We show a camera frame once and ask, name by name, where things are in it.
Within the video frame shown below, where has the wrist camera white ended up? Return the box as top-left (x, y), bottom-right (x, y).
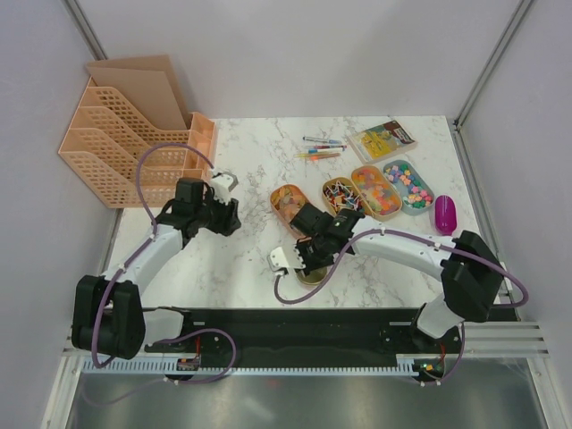
top-left (209, 169), bottom-right (239, 204)
top-left (267, 246), bottom-right (299, 276)

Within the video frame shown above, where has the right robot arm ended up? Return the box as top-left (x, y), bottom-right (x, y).
top-left (290, 203), bottom-right (503, 352)

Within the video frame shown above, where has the aluminium frame rail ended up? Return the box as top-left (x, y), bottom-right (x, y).
top-left (62, 319), bottom-right (551, 358)

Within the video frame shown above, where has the purple cable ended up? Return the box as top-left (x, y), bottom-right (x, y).
top-left (273, 228), bottom-right (530, 390)
top-left (90, 142), bottom-right (215, 369)

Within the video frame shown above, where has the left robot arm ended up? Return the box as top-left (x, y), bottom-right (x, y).
top-left (71, 172), bottom-right (240, 367)

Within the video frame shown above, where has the peach plastic file organizer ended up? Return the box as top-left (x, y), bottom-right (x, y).
top-left (58, 55), bottom-right (217, 208)

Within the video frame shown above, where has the peach tray of gummy candies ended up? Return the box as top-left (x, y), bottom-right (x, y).
top-left (269, 183), bottom-right (319, 240)

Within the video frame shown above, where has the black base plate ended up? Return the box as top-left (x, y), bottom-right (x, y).
top-left (145, 308), bottom-right (460, 367)

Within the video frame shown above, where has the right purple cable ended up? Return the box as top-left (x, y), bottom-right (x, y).
top-left (273, 228), bottom-right (530, 390)

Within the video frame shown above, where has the gold metal lid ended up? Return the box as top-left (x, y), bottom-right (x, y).
top-left (296, 267), bottom-right (328, 286)

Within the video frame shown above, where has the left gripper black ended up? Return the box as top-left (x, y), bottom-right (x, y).
top-left (194, 189), bottom-right (241, 237)

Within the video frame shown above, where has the tan tray of lollipops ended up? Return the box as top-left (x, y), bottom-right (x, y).
top-left (321, 177), bottom-right (373, 217)

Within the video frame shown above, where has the red blue pen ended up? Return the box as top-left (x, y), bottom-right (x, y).
top-left (307, 145), bottom-right (347, 153)

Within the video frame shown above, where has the grey tray of colourful stars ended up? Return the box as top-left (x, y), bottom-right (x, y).
top-left (383, 159), bottom-right (436, 215)

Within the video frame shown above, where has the magenta plastic scoop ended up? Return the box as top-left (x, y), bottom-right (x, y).
top-left (434, 195), bottom-right (458, 236)

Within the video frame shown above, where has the white slotted cable duct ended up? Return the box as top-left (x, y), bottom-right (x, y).
top-left (80, 355), bottom-right (432, 376)

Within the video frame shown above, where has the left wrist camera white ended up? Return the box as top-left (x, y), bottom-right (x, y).
top-left (209, 169), bottom-right (239, 204)

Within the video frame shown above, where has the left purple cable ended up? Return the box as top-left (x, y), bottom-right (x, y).
top-left (90, 142), bottom-right (215, 369)

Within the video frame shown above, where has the yellow illustrated book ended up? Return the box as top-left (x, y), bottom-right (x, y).
top-left (346, 119), bottom-right (417, 164)

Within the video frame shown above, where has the tan tray of translucent stars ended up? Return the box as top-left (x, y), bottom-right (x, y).
top-left (350, 165), bottom-right (402, 221)

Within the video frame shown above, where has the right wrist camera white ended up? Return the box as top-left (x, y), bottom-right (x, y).
top-left (267, 246), bottom-right (299, 276)

